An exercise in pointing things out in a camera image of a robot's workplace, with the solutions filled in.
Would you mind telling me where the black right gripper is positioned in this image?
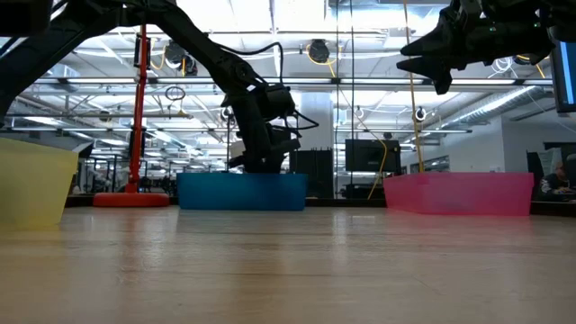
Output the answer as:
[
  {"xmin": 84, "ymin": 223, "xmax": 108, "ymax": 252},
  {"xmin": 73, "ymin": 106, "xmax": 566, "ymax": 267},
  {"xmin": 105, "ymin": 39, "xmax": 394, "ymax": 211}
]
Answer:
[{"xmin": 395, "ymin": 0, "xmax": 554, "ymax": 95}]

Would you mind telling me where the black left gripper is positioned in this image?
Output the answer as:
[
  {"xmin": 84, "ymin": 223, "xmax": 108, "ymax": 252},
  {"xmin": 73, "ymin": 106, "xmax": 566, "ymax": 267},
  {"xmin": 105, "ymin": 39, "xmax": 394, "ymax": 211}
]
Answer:
[{"xmin": 231, "ymin": 92, "xmax": 302, "ymax": 175}]

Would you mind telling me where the blue plastic bin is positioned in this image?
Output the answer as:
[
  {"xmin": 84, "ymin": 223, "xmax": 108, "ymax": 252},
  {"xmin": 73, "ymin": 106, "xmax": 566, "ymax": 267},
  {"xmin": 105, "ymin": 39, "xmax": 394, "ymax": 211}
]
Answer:
[{"xmin": 175, "ymin": 173, "xmax": 309, "ymax": 212}]

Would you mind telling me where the black cabinet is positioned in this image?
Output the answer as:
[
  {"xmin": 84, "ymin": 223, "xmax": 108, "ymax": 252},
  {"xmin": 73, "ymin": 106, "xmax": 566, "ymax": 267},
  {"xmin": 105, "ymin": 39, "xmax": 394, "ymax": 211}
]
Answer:
[{"xmin": 290, "ymin": 149, "xmax": 335, "ymax": 200}]

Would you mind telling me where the white building pillar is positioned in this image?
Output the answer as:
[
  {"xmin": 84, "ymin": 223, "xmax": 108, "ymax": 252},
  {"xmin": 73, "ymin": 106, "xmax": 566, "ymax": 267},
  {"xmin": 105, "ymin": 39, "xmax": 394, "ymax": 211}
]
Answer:
[{"xmin": 296, "ymin": 92, "xmax": 335, "ymax": 152}]

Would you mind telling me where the black background monitor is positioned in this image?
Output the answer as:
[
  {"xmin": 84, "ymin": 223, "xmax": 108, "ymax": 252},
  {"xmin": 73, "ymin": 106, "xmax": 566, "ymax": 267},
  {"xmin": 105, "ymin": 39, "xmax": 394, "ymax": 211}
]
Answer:
[{"xmin": 345, "ymin": 139, "xmax": 401, "ymax": 174}]

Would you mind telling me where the red stand with round base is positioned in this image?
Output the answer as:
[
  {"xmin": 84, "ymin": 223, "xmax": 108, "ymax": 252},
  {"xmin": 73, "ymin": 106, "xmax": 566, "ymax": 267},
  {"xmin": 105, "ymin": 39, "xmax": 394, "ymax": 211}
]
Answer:
[{"xmin": 93, "ymin": 24, "xmax": 171, "ymax": 209}]

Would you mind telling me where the monitor with blue screen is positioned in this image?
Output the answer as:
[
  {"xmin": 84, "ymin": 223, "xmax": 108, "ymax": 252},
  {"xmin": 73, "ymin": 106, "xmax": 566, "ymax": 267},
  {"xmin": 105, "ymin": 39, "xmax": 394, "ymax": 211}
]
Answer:
[{"xmin": 548, "ymin": 26, "xmax": 576, "ymax": 113}]

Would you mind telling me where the pink plastic bin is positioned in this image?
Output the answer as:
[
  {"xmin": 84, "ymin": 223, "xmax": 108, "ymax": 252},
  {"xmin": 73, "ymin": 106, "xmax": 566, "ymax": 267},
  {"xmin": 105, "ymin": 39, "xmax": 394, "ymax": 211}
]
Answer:
[{"xmin": 382, "ymin": 172, "xmax": 536, "ymax": 218}]

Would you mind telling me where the black office chair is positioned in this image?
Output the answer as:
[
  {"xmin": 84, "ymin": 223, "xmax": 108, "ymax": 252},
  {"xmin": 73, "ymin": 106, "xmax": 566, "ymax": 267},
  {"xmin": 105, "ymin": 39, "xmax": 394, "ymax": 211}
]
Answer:
[{"xmin": 526, "ymin": 151, "xmax": 544, "ymax": 199}]

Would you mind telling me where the person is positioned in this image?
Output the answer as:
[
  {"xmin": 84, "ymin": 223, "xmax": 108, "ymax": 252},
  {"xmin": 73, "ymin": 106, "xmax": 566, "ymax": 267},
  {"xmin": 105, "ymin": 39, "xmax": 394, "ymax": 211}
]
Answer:
[{"xmin": 539, "ymin": 161, "xmax": 576, "ymax": 202}]

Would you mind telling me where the yellow plastic bin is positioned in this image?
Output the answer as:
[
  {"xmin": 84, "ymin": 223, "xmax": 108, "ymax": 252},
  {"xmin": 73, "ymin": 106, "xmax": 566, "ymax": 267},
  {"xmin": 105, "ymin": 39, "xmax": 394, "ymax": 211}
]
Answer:
[{"xmin": 0, "ymin": 137, "xmax": 80, "ymax": 230}]

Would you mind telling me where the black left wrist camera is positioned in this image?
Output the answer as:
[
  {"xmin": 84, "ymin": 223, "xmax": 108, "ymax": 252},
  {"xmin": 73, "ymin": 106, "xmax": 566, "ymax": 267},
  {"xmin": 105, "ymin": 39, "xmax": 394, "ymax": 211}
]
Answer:
[{"xmin": 263, "ymin": 84, "xmax": 298, "ymax": 122}]

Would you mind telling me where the yellow hanging strap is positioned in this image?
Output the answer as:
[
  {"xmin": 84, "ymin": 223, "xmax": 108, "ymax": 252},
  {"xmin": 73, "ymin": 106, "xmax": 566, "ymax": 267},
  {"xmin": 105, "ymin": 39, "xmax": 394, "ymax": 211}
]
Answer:
[{"xmin": 403, "ymin": 0, "xmax": 425, "ymax": 175}]

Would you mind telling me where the black aluminium table edge rail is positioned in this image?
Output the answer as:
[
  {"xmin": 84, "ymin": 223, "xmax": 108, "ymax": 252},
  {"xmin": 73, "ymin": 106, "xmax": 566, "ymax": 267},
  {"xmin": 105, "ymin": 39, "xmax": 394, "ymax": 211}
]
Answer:
[{"xmin": 65, "ymin": 195, "xmax": 576, "ymax": 217}]

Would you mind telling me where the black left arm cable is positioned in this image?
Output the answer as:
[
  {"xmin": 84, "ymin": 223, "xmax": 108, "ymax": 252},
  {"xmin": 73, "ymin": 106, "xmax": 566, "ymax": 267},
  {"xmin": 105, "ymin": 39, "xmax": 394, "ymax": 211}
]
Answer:
[{"xmin": 218, "ymin": 41, "xmax": 284, "ymax": 86}]

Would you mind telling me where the yellow hanging cord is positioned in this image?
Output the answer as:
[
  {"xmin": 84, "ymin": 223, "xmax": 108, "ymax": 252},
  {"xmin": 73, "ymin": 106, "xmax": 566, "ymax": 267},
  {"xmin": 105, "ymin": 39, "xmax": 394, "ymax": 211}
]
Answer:
[{"xmin": 305, "ymin": 44, "xmax": 389, "ymax": 202}]

